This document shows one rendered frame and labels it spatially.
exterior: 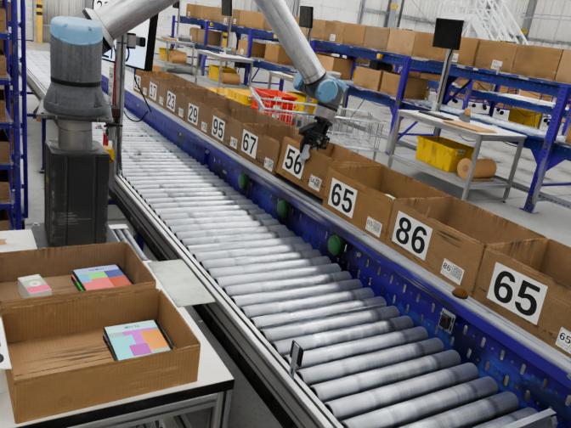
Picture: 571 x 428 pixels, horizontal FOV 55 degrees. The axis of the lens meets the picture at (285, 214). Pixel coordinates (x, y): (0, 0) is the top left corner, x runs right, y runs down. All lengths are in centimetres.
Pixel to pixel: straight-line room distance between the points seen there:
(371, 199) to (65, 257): 102
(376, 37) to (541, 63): 298
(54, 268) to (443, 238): 116
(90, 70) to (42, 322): 78
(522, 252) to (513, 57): 565
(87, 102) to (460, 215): 132
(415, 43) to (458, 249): 691
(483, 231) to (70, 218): 139
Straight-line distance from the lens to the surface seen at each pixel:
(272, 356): 147
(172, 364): 127
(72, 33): 180
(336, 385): 139
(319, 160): 224
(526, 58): 719
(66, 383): 121
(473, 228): 202
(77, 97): 182
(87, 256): 175
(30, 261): 172
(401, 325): 173
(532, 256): 182
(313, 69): 206
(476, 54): 768
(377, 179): 233
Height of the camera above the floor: 155
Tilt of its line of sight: 19 degrees down
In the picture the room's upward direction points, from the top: 9 degrees clockwise
